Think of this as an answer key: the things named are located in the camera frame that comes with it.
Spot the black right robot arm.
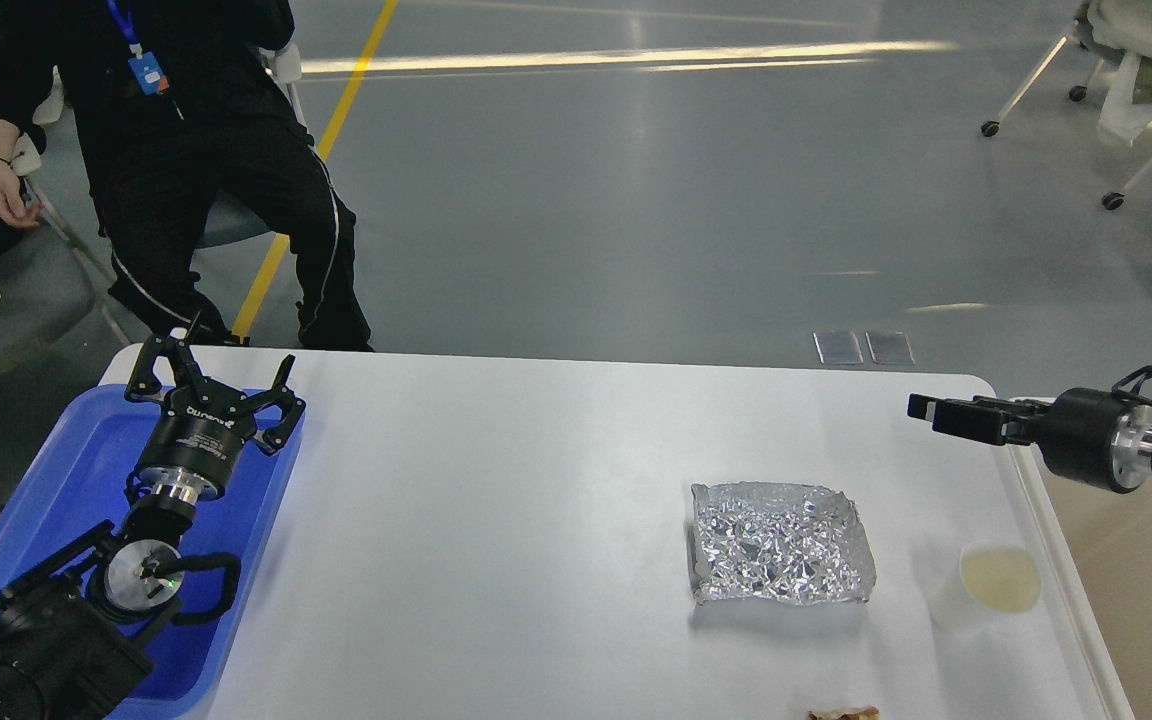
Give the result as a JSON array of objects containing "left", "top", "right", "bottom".
[{"left": 905, "top": 365, "right": 1152, "bottom": 495}]

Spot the blue plastic tray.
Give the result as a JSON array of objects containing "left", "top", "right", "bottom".
[{"left": 0, "top": 386, "right": 301, "bottom": 719}]

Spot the crumpled aluminium foil sheet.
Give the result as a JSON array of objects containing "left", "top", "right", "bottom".
[{"left": 691, "top": 482, "right": 877, "bottom": 607}]

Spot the seated person in black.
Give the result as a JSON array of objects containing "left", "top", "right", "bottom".
[{"left": 0, "top": 1, "right": 371, "bottom": 353}]

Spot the right metal floor plate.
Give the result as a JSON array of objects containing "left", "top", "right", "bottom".
[{"left": 864, "top": 331, "right": 916, "bottom": 366}]

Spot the metal floor plate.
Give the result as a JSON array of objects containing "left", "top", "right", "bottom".
[
  {"left": 864, "top": 331, "right": 916, "bottom": 366},
  {"left": 812, "top": 331, "right": 865, "bottom": 366}
]

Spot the blue id badge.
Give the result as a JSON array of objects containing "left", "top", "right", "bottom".
[{"left": 105, "top": 1, "right": 170, "bottom": 96}]

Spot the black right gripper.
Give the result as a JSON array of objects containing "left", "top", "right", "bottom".
[{"left": 908, "top": 388, "right": 1152, "bottom": 495}]

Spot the white chair with clothes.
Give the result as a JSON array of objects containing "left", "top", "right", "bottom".
[{"left": 979, "top": 1, "right": 1152, "bottom": 211}]

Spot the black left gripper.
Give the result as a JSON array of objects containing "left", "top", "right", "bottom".
[{"left": 126, "top": 333, "right": 306, "bottom": 503}]

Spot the brown crumpled paper scrap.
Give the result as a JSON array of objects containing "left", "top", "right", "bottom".
[{"left": 805, "top": 705, "right": 882, "bottom": 720}]

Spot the white paper cup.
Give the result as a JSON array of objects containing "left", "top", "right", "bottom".
[{"left": 927, "top": 541, "right": 1043, "bottom": 635}]

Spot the white rolling chair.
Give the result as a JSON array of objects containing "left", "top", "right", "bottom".
[{"left": 10, "top": 41, "right": 305, "bottom": 343}]

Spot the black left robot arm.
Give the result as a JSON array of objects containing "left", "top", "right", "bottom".
[{"left": 0, "top": 334, "right": 305, "bottom": 719}]

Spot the white plastic bin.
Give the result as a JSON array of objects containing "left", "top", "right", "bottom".
[{"left": 998, "top": 399, "right": 1152, "bottom": 720}]

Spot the left metal floor plate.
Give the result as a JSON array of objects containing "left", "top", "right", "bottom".
[{"left": 812, "top": 331, "right": 865, "bottom": 366}]

